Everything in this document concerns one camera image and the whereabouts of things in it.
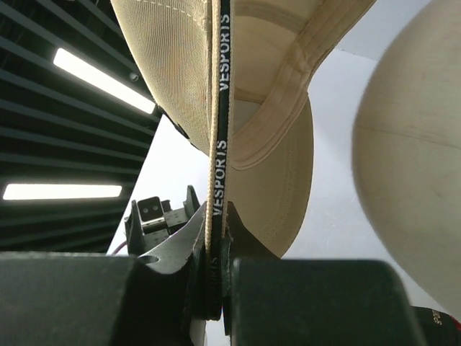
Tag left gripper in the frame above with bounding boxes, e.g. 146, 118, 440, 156
124, 185, 200, 255

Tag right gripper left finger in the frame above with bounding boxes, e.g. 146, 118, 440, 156
1, 207, 206, 345

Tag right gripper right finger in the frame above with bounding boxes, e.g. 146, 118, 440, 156
222, 205, 426, 345

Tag beige cap black R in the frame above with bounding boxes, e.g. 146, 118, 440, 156
112, 1, 372, 320

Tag black cap gold R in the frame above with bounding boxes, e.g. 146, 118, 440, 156
413, 306, 461, 346

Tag ceiling light panel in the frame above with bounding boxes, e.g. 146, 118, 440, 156
53, 48, 156, 114
2, 184, 122, 200

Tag cream mannequin head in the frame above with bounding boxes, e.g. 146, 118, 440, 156
352, 1, 460, 316

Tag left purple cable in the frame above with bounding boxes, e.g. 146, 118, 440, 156
109, 239, 129, 256

